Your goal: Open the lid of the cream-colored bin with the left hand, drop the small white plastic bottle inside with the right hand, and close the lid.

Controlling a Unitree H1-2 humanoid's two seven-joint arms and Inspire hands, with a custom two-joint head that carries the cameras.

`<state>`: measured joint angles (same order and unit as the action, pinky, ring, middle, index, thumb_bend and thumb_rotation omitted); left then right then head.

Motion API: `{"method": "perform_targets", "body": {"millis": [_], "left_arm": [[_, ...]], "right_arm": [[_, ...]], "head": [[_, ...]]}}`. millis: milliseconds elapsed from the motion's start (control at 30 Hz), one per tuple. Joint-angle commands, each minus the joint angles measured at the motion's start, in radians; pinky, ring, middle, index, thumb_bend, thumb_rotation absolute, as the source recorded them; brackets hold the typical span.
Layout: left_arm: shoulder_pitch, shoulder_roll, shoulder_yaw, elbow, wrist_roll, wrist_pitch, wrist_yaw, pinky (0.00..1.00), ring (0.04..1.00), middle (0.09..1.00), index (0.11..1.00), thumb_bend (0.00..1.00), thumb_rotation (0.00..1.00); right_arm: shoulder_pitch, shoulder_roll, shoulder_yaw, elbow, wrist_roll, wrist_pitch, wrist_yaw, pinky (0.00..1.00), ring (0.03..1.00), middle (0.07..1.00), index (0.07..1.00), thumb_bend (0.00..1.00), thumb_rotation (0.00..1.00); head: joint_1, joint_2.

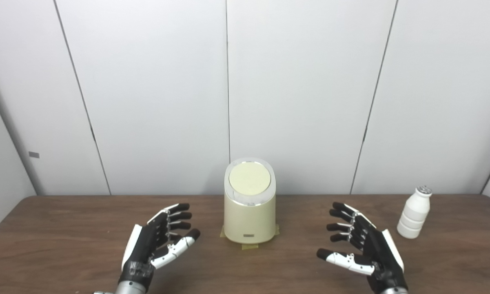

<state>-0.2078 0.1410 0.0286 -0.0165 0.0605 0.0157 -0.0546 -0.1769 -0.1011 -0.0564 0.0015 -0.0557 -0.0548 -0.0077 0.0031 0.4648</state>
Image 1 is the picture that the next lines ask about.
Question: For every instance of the small white plastic bottle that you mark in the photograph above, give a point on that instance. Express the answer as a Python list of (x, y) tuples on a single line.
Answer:
[(414, 214)]

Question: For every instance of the cream round bin lid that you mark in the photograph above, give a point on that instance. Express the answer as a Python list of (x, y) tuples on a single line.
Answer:
[(249, 178)]

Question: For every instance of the cream-colored round bin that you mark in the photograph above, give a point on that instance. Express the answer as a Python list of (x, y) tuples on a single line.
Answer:
[(249, 220)]

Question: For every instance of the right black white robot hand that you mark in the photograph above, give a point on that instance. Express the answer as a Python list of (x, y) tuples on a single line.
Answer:
[(375, 249)]

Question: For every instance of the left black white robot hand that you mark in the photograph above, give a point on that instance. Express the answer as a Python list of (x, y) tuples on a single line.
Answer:
[(140, 249)]

